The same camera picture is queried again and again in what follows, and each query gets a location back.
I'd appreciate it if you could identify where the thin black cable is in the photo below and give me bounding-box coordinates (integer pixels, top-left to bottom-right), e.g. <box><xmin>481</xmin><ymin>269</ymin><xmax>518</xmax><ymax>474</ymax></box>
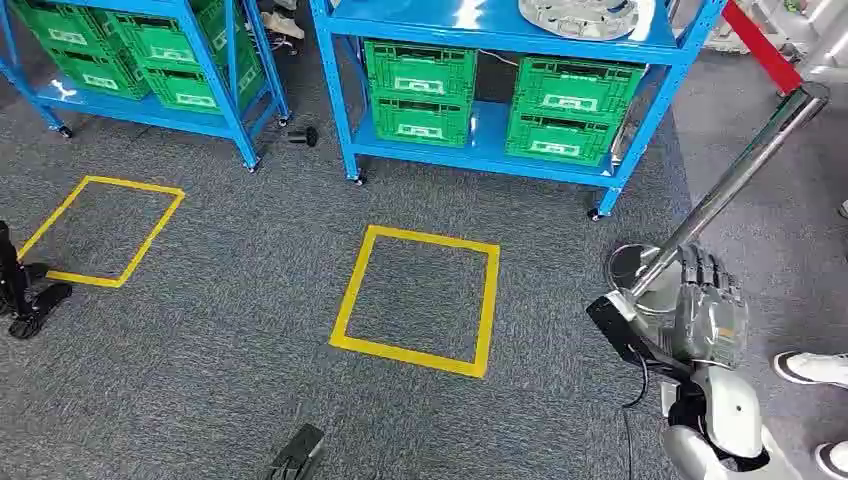
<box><xmin>619</xmin><ymin>351</ymin><xmax>652</xmax><ymax>480</ymax></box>

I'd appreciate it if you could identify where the green plastic crate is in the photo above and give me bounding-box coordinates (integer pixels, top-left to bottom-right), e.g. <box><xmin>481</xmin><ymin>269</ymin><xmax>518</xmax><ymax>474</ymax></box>
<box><xmin>105</xmin><ymin>0</ymin><xmax>250</xmax><ymax>75</ymax></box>
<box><xmin>369</xmin><ymin>95</ymin><xmax>476</xmax><ymax>149</ymax></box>
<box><xmin>11</xmin><ymin>0</ymin><xmax>111</xmax><ymax>52</ymax></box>
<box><xmin>504</xmin><ymin>112</ymin><xmax>625</xmax><ymax>168</ymax></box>
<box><xmin>513</xmin><ymin>55</ymin><xmax>645</xmax><ymax>128</ymax></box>
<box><xmin>362</xmin><ymin>39</ymin><xmax>480</xmax><ymax>106</ymax></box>
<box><xmin>140</xmin><ymin>62</ymin><xmax>266</xmax><ymax>116</ymax></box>
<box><xmin>47</xmin><ymin>47</ymin><xmax>152</xmax><ymax>102</ymax></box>

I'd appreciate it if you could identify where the red barrier belt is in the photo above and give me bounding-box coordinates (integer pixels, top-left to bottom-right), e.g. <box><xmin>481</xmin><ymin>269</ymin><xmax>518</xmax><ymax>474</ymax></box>
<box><xmin>720</xmin><ymin>0</ymin><xmax>804</xmax><ymax>95</ymax></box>

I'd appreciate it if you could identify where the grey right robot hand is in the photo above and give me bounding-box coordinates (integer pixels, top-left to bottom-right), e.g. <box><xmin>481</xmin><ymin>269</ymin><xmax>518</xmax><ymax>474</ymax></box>
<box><xmin>674</xmin><ymin>242</ymin><xmax>751</xmax><ymax>371</ymax></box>

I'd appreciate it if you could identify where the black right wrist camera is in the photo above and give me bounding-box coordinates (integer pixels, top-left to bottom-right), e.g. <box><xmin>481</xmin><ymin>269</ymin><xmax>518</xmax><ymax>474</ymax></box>
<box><xmin>586</xmin><ymin>291</ymin><xmax>694</xmax><ymax>384</ymax></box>

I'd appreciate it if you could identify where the chrome stanchion pole with base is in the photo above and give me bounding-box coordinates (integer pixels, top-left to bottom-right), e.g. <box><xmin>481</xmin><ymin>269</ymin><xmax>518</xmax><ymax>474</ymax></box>
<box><xmin>606</xmin><ymin>82</ymin><xmax>831</xmax><ymax>316</ymax></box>

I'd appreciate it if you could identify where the grey cast metal part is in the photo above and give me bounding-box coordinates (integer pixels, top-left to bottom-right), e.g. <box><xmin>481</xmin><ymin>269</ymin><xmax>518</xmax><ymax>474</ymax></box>
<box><xmin>517</xmin><ymin>0</ymin><xmax>643</xmax><ymax>42</ymax></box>

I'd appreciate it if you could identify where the blue rack with metal part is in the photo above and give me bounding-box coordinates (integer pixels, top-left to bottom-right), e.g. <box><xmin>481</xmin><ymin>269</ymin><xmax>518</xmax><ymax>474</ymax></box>
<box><xmin>307</xmin><ymin>0</ymin><xmax>730</xmax><ymax>221</ymax></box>

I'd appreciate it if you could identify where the person's white shoe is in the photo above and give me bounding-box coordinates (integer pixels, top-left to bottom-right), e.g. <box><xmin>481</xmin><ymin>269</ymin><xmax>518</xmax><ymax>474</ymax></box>
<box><xmin>772</xmin><ymin>351</ymin><xmax>848</xmax><ymax>391</ymax></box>
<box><xmin>814</xmin><ymin>441</ymin><xmax>848</xmax><ymax>480</ymax></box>

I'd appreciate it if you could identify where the blue rack with four crates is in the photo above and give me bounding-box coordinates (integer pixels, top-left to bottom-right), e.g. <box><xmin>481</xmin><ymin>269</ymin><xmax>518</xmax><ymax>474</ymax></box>
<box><xmin>0</xmin><ymin>0</ymin><xmax>293</xmax><ymax>175</ymax></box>

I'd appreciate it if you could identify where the yellow tape square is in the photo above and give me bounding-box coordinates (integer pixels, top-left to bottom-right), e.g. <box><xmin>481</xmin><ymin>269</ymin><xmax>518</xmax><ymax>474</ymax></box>
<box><xmin>329</xmin><ymin>224</ymin><xmax>502</xmax><ymax>380</ymax></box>
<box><xmin>17</xmin><ymin>174</ymin><xmax>187</xmax><ymax>290</ymax></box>

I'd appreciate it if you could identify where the beige shoe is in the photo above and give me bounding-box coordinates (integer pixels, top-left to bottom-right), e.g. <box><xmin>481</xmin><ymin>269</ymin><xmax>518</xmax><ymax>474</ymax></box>
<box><xmin>260</xmin><ymin>7</ymin><xmax>306</xmax><ymax>41</ymax></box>

